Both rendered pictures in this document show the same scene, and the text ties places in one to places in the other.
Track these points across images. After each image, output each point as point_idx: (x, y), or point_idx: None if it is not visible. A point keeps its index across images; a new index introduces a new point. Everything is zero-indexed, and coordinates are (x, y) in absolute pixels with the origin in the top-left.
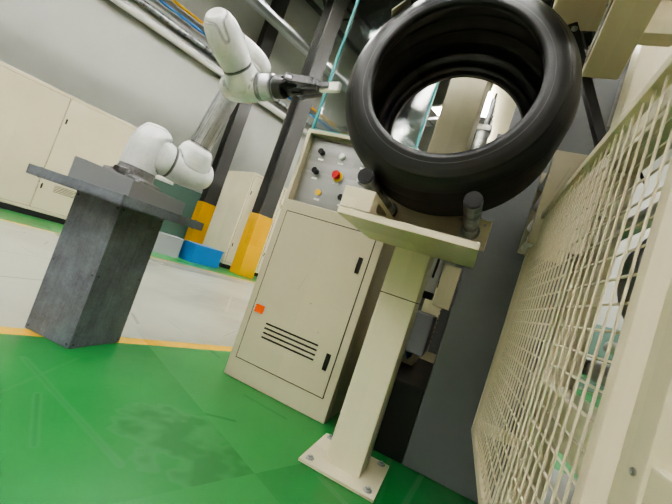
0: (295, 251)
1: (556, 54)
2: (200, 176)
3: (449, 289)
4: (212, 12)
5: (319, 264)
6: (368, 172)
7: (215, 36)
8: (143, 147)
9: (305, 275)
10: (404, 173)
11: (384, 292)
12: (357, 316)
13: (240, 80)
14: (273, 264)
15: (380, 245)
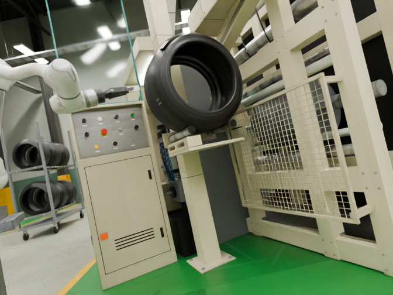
0: (107, 188)
1: (232, 61)
2: (3, 178)
3: None
4: (59, 64)
5: (127, 187)
6: (192, 127)
7: (68, 79)
8: None
9: (122, 198)
10: (207, 122)
11: (189, 177)
12: (164, 199)
13: (78, 100)
14: (96, 205)
15: (154, 158)
